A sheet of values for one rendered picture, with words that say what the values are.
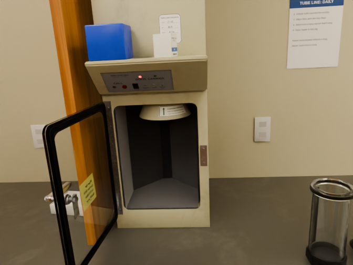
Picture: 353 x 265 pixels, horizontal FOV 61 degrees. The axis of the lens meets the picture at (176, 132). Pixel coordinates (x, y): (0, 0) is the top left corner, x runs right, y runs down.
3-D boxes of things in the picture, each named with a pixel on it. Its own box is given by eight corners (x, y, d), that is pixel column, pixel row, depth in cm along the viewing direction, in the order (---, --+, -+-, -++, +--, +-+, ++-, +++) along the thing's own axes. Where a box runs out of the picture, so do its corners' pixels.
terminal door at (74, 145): (118, 217, 102) (104, 100, 91) (72, 286, 73) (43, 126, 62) (115, 217, 102) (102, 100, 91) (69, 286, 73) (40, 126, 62)
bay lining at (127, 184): (137, 178, 126) (129, 94, 116) (199, 176, 124) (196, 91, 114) (124, 208, 102) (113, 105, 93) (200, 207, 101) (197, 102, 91)
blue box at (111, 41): (100, 59, 88) (96, 27, 86) (133, 58, 88) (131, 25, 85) (88, 61, 79) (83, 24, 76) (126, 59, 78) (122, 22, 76)
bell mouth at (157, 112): (143, 110, 112) (142, 95, 110) (191, 108, 111) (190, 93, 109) (134, 121, 95) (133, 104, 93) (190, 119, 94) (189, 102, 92)
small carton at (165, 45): (161, 57, 85) (159, 34, 84) (177, 56, 84) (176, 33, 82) (154, 58, 81) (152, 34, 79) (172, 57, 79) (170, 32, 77)
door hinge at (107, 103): (115, 214, 103) (102, 101, 93) (123, 214, 103) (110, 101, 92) (114, 216, 102) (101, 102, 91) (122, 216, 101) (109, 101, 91)
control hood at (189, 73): (101, 93, 92) (96, 60, 89) (207, 89, 90) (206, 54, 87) (87, 100, 81) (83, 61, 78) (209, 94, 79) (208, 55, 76)
